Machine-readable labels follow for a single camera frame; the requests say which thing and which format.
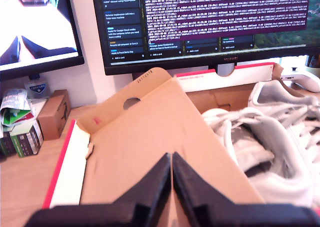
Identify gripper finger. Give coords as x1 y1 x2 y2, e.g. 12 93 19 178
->
113 152 173 227
171 150 235 227

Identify red cardboard shoebox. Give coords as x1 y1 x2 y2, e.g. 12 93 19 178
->
41 61 285 227

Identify small brown cardboard box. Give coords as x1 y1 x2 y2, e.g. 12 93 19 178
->
36 88 72 142

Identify green printed carton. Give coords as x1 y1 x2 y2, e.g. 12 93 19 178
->
10 119 45 159

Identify white jar blue label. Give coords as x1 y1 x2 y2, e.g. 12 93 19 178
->
24 74 50 100

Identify dark green carton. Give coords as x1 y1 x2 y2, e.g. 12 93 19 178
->
0 129 18 161

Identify white game controller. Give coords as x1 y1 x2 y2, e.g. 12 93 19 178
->
279 66 320 93

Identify crumpled paper packets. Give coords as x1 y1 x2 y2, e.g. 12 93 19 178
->
0 87 36 128

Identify pale green pot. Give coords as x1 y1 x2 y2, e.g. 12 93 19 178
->
304 65 320 76

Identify wide black computer monitor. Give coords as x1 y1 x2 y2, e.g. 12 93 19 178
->
91 0 320 77

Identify narrow black computer monitor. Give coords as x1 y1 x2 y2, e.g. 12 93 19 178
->
0 0 86 82

